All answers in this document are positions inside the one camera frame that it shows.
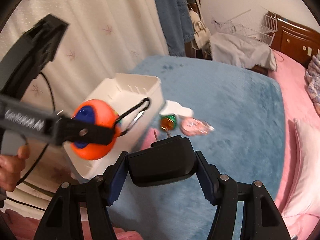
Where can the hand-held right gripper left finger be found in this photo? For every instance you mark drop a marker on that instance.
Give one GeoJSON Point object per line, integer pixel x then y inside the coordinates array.
{"type": "Point", "coordinates": [116, 180]}

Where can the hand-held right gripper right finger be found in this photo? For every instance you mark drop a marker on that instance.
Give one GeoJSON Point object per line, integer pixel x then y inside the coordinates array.
{"type": "Point", "coordinates": [206, 182]}

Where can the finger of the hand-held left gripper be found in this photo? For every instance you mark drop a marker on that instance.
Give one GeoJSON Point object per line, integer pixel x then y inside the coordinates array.
{"type": "Point", "coordinates": [87, 131]}

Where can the orange and blue round toy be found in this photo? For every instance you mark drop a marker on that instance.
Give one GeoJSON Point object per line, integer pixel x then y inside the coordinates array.
{"type": "Point", "coordinates": [102, 112]}

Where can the black power adapter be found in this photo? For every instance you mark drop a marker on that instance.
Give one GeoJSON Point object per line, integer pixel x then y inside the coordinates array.
{"type": "Point", "coordinates": [162, 160]}

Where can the white plastic storage bin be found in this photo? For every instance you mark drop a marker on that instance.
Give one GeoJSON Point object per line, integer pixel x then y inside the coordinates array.
{"type": "Point", "coordinates": [140, 87]}

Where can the person's left hand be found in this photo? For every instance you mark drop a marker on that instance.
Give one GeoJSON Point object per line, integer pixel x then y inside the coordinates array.
{"type": "Point", "coordinates": [10, 170]}

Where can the pink packet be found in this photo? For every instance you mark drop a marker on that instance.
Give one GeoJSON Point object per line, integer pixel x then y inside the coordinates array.
{"type": "Point", "coordinates": [147, 142]}

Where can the pink round case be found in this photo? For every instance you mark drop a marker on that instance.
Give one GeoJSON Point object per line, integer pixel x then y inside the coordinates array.
{"type": "Point", "coordinates": [193, 126]}

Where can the green and gold trinket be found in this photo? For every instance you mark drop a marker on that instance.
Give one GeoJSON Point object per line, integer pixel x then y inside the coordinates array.
{"type": "Point", "coordinates": [168, 122]}

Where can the blue fleece blanket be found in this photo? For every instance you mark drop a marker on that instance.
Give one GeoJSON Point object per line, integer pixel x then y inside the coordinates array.
{"type": "Point", "coordinates": [225, 105]}

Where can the white plastic piece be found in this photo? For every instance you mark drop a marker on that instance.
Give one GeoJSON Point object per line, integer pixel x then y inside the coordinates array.
{"type": "Point", "coordinates": [175, 108]}

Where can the white patterned curtain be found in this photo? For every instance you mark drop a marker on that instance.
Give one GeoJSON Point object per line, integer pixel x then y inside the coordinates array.
{"type": "Point", "coordinates": [100, 30]}

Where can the white printed pillow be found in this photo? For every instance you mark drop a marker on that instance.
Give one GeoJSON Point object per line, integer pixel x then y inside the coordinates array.
{"type": "Point", "coordinates": [307, 167]}

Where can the pink clothing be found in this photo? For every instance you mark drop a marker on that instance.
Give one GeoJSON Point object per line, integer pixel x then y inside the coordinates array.
{"type": "Point", "coordinates": [22, 225]}

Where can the pink bed sheet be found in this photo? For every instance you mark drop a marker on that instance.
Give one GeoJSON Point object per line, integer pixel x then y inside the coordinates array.
{"type": "Point", "coordinates": [290, 92]}

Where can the grey cloth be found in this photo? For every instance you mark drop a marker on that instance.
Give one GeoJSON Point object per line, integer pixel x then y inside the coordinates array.
{"type": "Point", "coordinates": [237, 52]}

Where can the blue denim jacket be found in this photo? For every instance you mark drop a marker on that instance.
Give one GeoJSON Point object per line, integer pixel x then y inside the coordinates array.
{"type": "Point", "coordinates": [175, 17]}

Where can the purple floral blanket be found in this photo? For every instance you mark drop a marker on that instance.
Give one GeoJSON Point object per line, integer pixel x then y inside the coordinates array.
{"type": "Point", "coordinates": [315, 80]}

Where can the white handbag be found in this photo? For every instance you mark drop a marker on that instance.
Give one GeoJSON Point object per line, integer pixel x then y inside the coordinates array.
{"type": "Point", "coordinates": [200, 32]}

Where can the dark wooden headboard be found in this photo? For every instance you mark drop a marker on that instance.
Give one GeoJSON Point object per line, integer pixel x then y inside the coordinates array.
{"type": "Point", "coordinates": [292, 37]}

